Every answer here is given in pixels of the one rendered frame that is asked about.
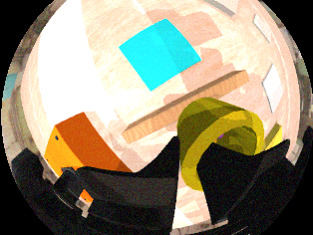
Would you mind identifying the brown wooden bar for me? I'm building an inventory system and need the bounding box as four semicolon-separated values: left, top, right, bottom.
121;70;249;144

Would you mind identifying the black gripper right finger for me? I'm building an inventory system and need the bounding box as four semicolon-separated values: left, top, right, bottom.
196;138;290;225

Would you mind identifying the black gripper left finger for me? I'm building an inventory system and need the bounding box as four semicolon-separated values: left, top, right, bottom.
76;136;180;233

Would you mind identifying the yellow rectangular block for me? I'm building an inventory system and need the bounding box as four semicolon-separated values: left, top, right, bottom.
260;123;282;153

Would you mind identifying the yellow cup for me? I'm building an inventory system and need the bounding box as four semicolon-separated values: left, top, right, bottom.
176;98;264;192

